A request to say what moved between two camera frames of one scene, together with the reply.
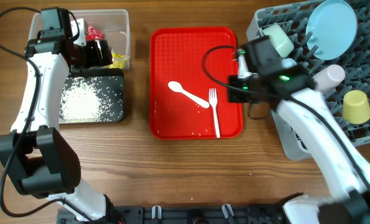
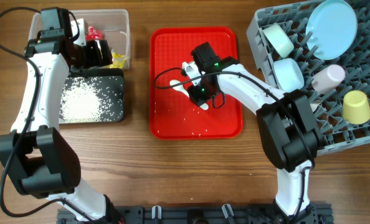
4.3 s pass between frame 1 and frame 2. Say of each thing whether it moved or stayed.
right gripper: moved
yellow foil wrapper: stayed
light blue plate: stayed
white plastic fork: moved
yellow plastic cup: stayed
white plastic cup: stayed
